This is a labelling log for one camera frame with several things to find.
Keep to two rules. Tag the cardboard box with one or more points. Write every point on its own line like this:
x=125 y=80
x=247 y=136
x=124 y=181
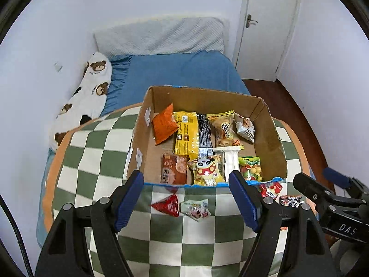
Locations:
x=207 y=101

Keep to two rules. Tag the yellow panda snack bag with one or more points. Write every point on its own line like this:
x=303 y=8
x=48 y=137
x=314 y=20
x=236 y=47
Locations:
x=207 y=173

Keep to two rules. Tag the yellow snack packet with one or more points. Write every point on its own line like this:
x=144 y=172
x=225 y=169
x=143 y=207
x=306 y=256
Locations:
x=186 y=135

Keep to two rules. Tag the yellow biscuit ball bag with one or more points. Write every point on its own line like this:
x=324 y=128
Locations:
x=224 y=129

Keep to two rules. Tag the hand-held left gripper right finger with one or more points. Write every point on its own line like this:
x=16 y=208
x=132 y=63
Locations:
x=243 y=202

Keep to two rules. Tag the green white checkered mat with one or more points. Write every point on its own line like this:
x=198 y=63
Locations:
x=187 y=245

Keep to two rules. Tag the bed with blue sheet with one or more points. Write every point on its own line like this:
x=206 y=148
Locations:
x=184 y=69

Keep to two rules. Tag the long red snack packet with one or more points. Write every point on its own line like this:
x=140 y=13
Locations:
x=271 y=190

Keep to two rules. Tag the small red triangular snack packet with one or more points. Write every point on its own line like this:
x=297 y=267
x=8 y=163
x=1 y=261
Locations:
x=168 y=205

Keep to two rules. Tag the white door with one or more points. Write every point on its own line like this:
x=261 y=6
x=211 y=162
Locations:
x=271 y=20

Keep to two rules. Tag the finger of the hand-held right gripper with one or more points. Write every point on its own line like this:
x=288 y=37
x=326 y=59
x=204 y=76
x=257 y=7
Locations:
x=335 y=176
x=310 y=185

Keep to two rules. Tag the white bear print pillow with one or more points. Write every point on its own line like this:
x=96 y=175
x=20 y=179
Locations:
x=92 y=98

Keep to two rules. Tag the white orange panda snack bag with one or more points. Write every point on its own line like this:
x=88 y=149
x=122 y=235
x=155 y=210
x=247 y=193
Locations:
x=291 y=200

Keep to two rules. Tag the green candy bag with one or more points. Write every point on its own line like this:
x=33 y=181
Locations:
x=252 y=168

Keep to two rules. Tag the black snack packet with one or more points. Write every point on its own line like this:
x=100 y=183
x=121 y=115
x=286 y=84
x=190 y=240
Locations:
x=204 y=135

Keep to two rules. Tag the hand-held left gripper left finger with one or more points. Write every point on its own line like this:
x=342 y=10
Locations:
x=129 y=199

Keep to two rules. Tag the small white green snack packet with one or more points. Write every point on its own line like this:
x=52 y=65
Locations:
x=195 y=208

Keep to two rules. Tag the white wall outlet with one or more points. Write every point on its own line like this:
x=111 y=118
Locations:
x=58 y=66

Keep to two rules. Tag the brown snack packet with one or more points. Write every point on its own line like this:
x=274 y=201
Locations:
x=173 y=171

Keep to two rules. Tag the plain white snack packet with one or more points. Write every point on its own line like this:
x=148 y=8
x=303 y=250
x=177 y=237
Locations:
x=230 y=157

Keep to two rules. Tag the orange snack packet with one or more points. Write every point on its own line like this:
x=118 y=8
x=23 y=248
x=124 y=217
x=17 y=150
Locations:
x=163 y=124

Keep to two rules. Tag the white cookie snack packet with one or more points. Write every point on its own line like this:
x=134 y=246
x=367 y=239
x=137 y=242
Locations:
x=245 y=128

